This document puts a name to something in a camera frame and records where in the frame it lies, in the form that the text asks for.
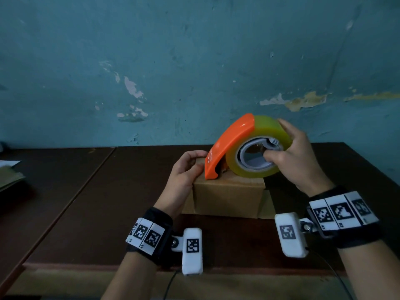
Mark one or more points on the person's right hand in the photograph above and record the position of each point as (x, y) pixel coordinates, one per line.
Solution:
(303, 165)

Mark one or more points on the person's left hand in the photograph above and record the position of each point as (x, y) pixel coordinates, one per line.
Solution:
(178, 187)

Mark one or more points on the brown cardboard box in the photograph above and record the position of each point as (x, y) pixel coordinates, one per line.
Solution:
(228, 196)

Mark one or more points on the orange tape dispenser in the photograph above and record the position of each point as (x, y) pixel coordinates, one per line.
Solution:
(231, 137)

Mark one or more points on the person's right forearm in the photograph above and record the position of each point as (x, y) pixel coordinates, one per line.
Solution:
(372, 271)

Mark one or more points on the person's left forearm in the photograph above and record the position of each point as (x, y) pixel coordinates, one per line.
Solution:
(131, 278)

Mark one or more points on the stack of flat cardboard sheets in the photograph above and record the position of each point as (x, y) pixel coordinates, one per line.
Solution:
(11, 179)

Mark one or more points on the black left wristband with markers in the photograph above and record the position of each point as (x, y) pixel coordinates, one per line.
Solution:
(161, 221)

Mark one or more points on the black wristband with markers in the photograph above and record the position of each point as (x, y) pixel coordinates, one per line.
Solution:
(161, 221)
(359, 237)

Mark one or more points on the black right wristband with markers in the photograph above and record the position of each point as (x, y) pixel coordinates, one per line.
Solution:
(359, 237)

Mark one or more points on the white paper sheet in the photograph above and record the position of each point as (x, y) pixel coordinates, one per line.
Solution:
(9, 163)

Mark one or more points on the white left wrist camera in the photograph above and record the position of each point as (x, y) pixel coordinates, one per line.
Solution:
(192, 264)

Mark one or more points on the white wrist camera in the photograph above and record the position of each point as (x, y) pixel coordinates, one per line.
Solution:
(192, 264)
(292, 246)

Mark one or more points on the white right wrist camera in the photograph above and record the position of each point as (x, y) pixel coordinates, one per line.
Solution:
(292, 246)

